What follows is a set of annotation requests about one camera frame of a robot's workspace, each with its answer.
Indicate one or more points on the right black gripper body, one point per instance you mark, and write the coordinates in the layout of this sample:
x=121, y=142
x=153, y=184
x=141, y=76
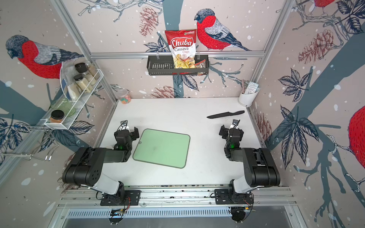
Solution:
x=233, y=131

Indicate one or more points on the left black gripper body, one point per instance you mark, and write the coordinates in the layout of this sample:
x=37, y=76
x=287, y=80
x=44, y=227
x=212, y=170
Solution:
x=123, y=132

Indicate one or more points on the black kitchen knife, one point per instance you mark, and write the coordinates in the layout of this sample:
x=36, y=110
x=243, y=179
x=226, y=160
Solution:
x=226, y=114

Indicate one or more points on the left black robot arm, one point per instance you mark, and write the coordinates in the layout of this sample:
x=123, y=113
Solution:
x=85, y=168

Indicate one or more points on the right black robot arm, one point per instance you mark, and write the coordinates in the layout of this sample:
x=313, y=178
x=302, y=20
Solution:
x=259, y=168

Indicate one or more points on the green cutting board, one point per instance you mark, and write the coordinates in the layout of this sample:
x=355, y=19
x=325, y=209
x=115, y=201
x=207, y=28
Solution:
x=162, y=148

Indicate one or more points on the white utensil cup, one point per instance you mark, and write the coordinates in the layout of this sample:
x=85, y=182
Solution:
x=246, y=100

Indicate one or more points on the clear candy jar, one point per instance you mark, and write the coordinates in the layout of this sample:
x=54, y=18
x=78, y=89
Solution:
x=124, y=96

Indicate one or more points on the packet in utensil cup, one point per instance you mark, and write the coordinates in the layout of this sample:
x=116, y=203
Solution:
x=251, y=88

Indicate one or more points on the green glass bowl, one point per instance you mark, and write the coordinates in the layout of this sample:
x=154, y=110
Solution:
x=64, y=105

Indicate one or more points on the short orange spice jar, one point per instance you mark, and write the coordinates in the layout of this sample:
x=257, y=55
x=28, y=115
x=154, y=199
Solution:
x=57, y=116

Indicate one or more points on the small dark snack packet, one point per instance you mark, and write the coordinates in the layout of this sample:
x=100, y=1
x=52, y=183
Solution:
x=201, y=64

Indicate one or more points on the black lid spice jar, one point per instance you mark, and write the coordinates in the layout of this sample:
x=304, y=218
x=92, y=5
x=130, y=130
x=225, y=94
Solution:
x=82, y=82
x=82, y=69

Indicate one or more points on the red cassava chips bag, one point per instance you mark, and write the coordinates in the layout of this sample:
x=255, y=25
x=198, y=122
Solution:
x=182, y=44

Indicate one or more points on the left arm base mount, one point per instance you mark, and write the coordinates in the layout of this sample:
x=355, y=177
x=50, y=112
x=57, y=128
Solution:
x=128, y=198

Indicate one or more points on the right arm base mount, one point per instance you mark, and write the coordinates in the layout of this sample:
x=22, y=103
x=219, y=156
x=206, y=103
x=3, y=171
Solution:
x=224, y=197

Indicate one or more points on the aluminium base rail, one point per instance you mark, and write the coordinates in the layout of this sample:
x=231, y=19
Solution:
x=161, y=196

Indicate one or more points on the clear acrylic wall shelf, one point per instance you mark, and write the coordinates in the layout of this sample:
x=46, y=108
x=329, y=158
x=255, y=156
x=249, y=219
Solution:
x=72, y=91

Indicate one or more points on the black wire wall basket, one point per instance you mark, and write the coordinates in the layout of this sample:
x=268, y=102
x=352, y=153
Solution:
x=166, y=66

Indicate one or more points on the wire wall rack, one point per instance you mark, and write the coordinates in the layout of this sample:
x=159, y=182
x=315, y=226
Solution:
x=40, y=144

